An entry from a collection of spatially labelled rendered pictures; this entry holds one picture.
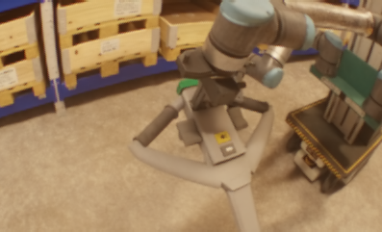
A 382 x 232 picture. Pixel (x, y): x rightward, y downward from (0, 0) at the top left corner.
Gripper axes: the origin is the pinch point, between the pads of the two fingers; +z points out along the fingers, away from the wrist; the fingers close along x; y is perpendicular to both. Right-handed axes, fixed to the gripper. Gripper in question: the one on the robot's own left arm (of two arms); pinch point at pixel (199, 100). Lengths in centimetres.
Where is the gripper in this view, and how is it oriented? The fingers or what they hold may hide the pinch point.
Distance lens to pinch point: 70.3
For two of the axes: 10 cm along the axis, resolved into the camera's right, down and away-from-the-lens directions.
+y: 8.9, -2.3, 4.0
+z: -2.5, 4.8, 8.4
